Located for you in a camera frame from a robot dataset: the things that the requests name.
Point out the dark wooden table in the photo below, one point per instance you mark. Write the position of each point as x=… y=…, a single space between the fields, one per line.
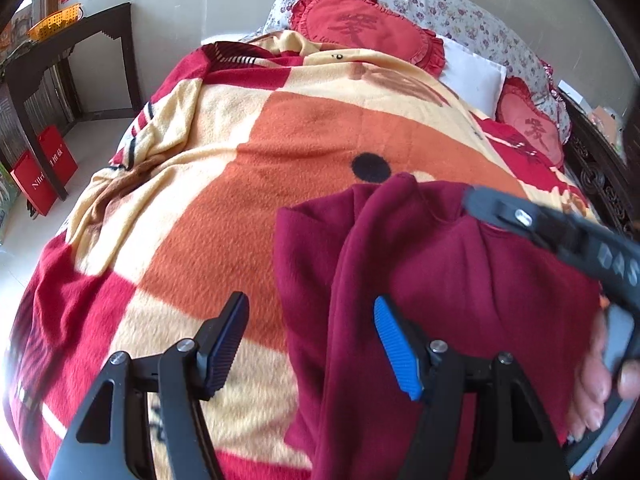
x=131 y=60

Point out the white pillow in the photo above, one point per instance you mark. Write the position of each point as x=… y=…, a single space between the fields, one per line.
x=470 y=75

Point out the person's right hand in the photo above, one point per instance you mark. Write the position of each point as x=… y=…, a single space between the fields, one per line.
x=590 y=385

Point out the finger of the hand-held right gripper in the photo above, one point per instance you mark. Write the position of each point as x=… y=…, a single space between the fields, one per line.
x=505 y=215

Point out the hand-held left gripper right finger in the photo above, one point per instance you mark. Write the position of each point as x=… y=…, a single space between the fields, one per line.
x=400 y=350

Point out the yellow plastic basket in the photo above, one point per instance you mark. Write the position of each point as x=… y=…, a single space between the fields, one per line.
x=55 y=22

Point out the maroon long-sleeve shirt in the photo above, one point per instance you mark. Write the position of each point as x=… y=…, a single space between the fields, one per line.
x=450 y=285

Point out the red paper bag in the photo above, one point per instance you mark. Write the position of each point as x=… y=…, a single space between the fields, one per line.
x=60 y=152
x=35 y=185

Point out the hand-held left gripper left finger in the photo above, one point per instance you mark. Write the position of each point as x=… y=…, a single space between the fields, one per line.
x=222 y=355

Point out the printed fleece blanket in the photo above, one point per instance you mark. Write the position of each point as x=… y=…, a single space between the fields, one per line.
x=250 y=160

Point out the stacked grey panels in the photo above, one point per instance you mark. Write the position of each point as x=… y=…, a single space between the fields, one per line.
x=45 y=100

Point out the red heart-shaped pillow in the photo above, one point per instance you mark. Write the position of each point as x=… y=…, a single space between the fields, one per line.
x=530 y=125
x=365 y=25

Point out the dark carved wooden headboard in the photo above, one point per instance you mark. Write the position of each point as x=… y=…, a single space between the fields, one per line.
x=600 y=180

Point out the green printed box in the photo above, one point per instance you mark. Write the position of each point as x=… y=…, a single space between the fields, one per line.
x=7 y=200

